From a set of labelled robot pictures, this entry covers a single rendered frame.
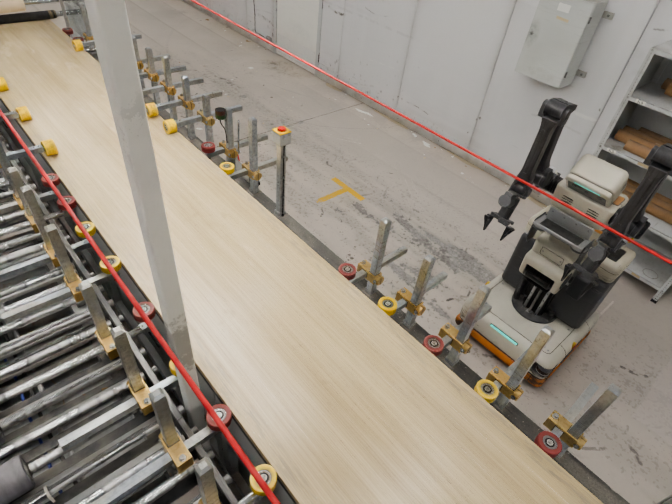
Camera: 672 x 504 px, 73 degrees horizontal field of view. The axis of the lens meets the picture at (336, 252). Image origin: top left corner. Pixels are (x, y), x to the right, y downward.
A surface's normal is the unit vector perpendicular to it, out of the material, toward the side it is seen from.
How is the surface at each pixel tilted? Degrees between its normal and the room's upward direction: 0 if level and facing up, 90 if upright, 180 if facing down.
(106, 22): 90
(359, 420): 0
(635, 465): 0
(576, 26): 90
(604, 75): 90
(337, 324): 0
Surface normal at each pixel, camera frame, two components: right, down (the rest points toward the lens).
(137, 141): 0.66, 0.55
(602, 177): -0.43, -0.28
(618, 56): -0.75, 0.39
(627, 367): 0.10, -0.73
